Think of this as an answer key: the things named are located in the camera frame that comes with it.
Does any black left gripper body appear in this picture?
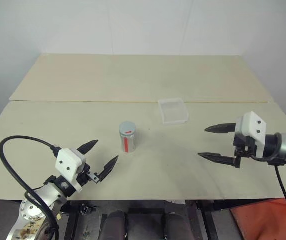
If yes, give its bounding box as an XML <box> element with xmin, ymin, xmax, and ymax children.
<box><xmin>76</xmin><ymin>162</ymin><xmax>101</xmax><ymax>188</ymax></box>

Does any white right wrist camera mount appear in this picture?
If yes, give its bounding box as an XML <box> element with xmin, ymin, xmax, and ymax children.
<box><xmin>234</xmin><ymin>111</ymin><xmax>267</xmax><ymax>159</ymax></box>

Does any clear plastic container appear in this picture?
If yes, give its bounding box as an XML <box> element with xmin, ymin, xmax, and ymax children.
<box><xmin>157</xmin><ymin>97</ymin><xmax>190</xmax><ymax>125</ymax></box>

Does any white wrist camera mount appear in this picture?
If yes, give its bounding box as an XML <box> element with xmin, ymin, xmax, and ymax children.
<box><xmin>234</xmin><ymin>111</ymin><xmax>267</xmax><ymax>159</ymax></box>
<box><xmin>54</xmin><ymin>148</ymin><xmax>87</xmax><ymax>194</ymax></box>

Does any orange mat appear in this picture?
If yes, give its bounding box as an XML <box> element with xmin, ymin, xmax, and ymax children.
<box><xmin>229</xmin><ymin>198</ymin><xmax>286</xmax><ymax>240</ymax></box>

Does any dark rounded shape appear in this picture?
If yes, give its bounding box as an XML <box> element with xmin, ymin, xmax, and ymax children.
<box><xmin>163</xmin><ymin>211</ymin><xmax>191</xmax><ymax>240</ymax></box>
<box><xmin>105</xmin><ymin>210</ymin><xmax>129</xmax><ymax>240</ymax></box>

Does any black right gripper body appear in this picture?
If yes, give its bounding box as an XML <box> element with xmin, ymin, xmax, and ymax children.
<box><xmin>232</xmin><ymin>134</ymin><xmax>255</xmax><ymax>158</ymax></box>

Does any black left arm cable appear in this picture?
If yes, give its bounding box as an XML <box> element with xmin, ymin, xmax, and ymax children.
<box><xmin>0</xmin><ymin>135</ymin><xmax>60</xmax><ymax>240</ymax></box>

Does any silver can with red label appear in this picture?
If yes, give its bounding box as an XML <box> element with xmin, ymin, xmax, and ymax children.
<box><xmin>119</xmin><ymin>131</ymin><xmax>137</xmax><ymax>154</ymax></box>

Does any black table frame leg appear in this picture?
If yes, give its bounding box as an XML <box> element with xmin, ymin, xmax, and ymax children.
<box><xmin>196</xmin><ymin>200</ymin><xmax>220</xmax><ymax>240</ymax></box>
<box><xmin>65</xmin><ymin>201</ymin><xmax>84</xmax><ymax>240</ymax></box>

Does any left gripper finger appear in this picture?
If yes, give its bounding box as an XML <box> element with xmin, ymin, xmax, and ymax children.
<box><xmin>76</xmin><ymin>139</ymin><xmax>99</xmax><ymax>156</ymax></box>
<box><xmin>94</xmin><ymin>154</ymin><xmax>119</xmax><ymax>183</ymax></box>

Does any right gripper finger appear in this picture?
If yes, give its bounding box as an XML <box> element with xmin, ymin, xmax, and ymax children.
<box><xmin>204</xmin><ymin>123</ymin><xmax>237</xmax><ymax>135</ymax></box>
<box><xmin>197</xmin><ymin>151</ymin><xmax>241</xmax><ymax>169</ymax></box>

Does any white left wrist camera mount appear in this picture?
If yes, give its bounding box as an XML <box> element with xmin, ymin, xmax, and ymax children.
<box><xmin>54</xmin><ymin>148</ymin><xmax>87</xmax><ymax>194</ymax></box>

